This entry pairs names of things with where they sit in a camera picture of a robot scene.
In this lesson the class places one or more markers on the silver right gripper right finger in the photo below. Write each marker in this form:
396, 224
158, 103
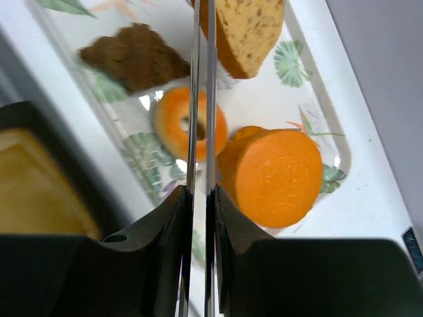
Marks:
238, 271

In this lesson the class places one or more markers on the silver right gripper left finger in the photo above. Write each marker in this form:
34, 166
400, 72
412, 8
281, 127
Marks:
160, 243

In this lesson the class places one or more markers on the seeded bread slice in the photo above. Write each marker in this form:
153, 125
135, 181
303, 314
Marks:
246, 32

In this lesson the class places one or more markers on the large orange round bun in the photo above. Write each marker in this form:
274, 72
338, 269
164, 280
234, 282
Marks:
273, 175

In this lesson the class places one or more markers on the blue label sticker right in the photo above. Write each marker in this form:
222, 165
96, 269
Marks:
413, 249

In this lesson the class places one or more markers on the black square plate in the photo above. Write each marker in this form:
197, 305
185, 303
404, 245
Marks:
44, 189

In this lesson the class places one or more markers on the floral rectangular serving tray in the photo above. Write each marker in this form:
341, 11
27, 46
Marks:
287, 93

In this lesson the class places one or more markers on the dark brown croissant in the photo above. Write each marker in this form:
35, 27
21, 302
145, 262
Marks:
137, 57

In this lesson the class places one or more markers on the glazed ring donut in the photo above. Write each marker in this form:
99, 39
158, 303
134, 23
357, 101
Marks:
168, 114

